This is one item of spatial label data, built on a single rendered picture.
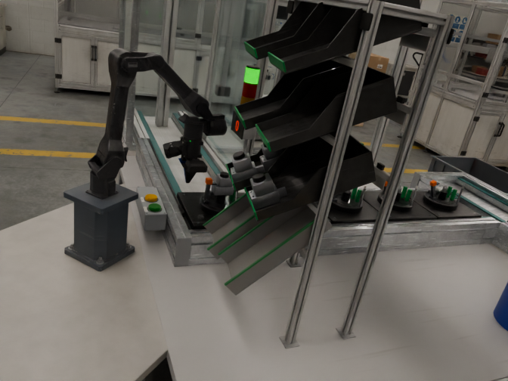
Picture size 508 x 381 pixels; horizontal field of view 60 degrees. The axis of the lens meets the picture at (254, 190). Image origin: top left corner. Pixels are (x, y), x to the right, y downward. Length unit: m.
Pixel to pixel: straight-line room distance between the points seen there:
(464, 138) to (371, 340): 5.29
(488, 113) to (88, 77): 5.38
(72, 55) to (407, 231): 5.60
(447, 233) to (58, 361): 1.42
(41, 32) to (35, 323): 8.49
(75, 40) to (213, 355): 5.84
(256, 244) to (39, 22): 8.56
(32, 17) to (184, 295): 8.49
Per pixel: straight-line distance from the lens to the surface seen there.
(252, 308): 1.24
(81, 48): 6.62
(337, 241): 1.55
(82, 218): 1.30
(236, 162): 1.08
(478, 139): 6.54
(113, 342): 1.11
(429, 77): 0.98
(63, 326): 1.16
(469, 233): 1.97
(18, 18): 9.48
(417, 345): 1.31
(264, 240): 1.12
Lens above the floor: 1.63
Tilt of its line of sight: 23 degrees down
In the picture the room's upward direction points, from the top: 10 degrees clockwise
